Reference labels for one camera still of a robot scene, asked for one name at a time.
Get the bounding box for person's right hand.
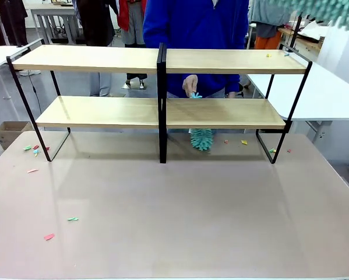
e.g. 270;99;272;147
182;74;199;98

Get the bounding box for small teal microfiber duster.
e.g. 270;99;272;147
189;91;215;152

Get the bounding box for large teal microfiber duster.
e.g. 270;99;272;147
269;0;349;32

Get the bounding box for person in blue sweater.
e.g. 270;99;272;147
142;0;250;99

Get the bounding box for orange trousers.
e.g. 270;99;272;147
255;30;282;50

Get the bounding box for red jacket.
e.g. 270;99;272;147
118;0;148;32

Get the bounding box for bystander in dark jacket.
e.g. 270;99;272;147
76;0;116;97

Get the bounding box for large white table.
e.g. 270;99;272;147
245;51;349;144

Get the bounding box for grey background table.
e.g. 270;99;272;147
30;5;79;45

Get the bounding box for cardboard box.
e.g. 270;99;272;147
0;121;34;151

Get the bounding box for bystander in black clothes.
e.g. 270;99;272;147
0;0;29;47

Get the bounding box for white side table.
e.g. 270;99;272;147
0;38;44;102

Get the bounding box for wooden shelf unit black frame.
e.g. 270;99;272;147
157;43;313;165
6;43;163;164

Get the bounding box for black hanging cable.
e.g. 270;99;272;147
27;71;43;115

